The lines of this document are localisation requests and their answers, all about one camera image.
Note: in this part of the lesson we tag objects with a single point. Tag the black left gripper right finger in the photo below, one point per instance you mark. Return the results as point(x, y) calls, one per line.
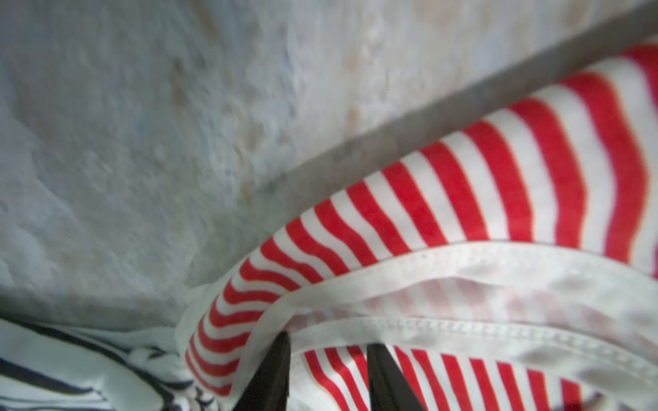
point(389, 390)

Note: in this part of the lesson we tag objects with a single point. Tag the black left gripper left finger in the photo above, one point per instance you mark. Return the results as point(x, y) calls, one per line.
point(268, 390)

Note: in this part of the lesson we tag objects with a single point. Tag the red white striped tank top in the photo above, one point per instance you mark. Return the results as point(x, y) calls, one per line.
point(511, 265)

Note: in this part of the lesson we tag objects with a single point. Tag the black white striped tank top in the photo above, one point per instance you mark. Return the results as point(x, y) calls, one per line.
point(54, 367)

